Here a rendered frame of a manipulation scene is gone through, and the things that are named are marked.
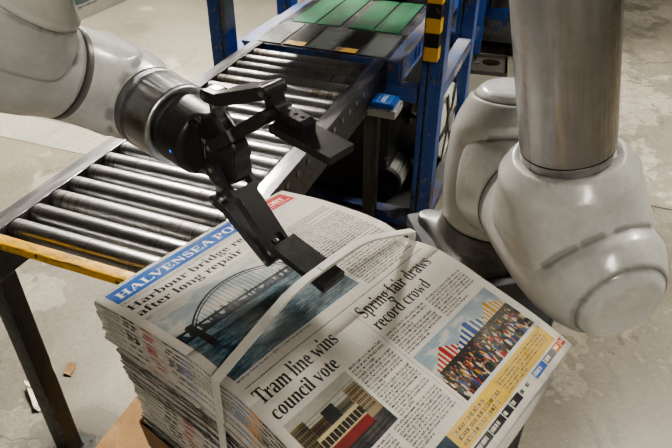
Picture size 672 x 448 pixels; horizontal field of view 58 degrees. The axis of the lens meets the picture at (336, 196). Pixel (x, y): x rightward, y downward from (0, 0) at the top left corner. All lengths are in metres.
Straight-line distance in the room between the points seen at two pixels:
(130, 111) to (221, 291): 0.20
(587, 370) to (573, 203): 1.63
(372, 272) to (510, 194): 0.18
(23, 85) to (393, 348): 0.41
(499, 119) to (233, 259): 0.39
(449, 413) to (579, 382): 1.68
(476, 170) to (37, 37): 0.54
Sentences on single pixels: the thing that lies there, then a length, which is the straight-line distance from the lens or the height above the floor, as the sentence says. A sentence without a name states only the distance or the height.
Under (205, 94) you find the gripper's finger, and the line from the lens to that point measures 0.58.
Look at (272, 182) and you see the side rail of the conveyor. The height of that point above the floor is 0.80.
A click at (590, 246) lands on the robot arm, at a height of 1.22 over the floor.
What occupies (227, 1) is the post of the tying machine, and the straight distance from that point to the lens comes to 2.51.
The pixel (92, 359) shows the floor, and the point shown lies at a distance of 2.29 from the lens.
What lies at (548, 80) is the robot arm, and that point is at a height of 1.39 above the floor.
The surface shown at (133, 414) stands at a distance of 2.10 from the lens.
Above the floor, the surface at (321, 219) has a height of 1.18.
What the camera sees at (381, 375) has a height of 1.18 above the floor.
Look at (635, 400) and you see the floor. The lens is 2.24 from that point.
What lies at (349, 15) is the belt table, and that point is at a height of 0.80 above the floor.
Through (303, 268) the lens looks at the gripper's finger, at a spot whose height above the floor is 1.23.
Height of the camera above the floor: 1.61
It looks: 34 degrees down
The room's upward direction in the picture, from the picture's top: straight up
